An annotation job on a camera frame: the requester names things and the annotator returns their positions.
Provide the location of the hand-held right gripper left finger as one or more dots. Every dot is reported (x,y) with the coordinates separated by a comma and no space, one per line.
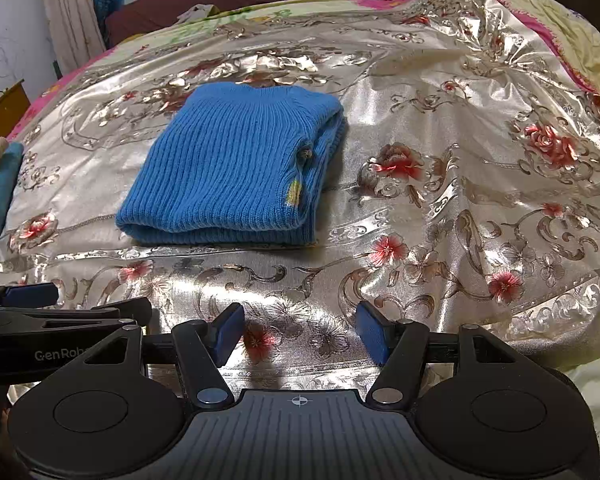
(227,335)

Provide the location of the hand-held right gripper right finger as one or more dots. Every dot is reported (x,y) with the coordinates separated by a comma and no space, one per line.
(372,332)

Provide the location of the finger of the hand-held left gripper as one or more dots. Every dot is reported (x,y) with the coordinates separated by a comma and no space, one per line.
(80,312)
(27,296)

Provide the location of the blue striped knit sweater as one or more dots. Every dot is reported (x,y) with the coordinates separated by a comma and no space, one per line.
(230,160)

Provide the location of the teal folded cloth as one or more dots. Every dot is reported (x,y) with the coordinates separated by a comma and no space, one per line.
(0,210)

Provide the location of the wooden cabinet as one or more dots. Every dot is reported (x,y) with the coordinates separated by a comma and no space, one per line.
(5,110)

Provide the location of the silver floral bedspread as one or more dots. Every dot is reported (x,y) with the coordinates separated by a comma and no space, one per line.
(430,110)

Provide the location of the beige curtain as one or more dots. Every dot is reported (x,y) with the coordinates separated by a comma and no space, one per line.
(72,10)

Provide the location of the blue plastic bag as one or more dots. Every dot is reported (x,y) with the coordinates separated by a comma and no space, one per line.
(105,5)

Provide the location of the small white cloth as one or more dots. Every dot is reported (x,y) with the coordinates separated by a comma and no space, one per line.
(197,12)

